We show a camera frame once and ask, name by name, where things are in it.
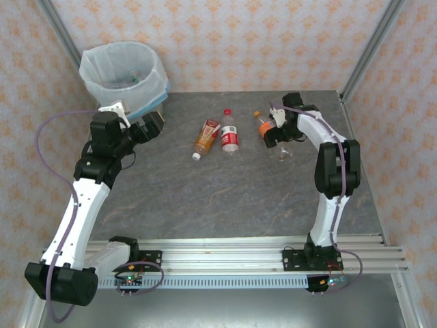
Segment amber tea bottle red label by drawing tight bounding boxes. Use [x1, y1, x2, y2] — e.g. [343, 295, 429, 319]
[191, 118, 221, 161]

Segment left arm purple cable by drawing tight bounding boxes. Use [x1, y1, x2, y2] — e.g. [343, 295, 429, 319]
[36, 109, 165, 324]

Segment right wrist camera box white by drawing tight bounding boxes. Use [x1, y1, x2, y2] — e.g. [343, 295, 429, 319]
[268, 105, 287, 129]

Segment trash bin with white bag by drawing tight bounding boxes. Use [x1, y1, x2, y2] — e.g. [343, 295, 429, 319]
[79, 40, 171, 117]

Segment aluminium mounting rail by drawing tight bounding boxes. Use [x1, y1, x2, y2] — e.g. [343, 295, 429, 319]
[36, 238, 410, 274]

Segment clear plastic bin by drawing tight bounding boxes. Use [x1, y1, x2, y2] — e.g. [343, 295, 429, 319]
[135, 102, 165, 124]

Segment grey metal sheet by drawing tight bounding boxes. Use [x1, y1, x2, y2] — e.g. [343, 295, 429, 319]
[37, 288, 407, 328]

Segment aluminium lower frame post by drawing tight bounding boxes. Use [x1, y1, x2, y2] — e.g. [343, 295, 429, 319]
[391, 273, 423, 328]
[18, 293, 45, 328]

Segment aluminium frame post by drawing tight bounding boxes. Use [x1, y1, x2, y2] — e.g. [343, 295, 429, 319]
[340, 0, 408, 103]
[35, 0, 80, 64]
[391, 273, 423, 328]
[18, 293, 45, 328]

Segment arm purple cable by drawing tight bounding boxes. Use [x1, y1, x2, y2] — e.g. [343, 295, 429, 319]
[36, 109, 165, 324]
[268, 97, 363, 295]

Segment slotted grey cable duct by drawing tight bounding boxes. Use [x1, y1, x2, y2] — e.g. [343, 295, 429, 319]
[97, 275, 310, 290]

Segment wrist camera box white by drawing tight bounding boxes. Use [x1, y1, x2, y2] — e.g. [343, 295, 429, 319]
[98, 99, 133, 128]
[268, 105, 287, 129]

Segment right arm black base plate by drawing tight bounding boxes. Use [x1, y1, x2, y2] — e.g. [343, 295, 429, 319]
[282, 249, 344, 273]

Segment red label water bottle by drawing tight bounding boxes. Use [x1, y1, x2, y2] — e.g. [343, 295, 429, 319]
[221, 109, 239, 155]

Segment aluminium table side rail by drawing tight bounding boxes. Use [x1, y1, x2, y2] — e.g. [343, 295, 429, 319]
[340, 94, 389, 246]

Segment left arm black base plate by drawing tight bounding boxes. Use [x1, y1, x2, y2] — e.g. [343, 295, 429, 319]
[112, 250, 163, 273]

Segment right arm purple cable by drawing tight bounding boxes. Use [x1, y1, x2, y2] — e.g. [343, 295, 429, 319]
[268, 97, 363, 295]

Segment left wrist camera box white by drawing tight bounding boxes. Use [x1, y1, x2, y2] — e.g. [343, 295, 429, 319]
[98, 99, 133, 128]

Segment orange label clear bottle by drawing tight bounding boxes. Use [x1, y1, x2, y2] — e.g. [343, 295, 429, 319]
[253, 111, 294, 162]

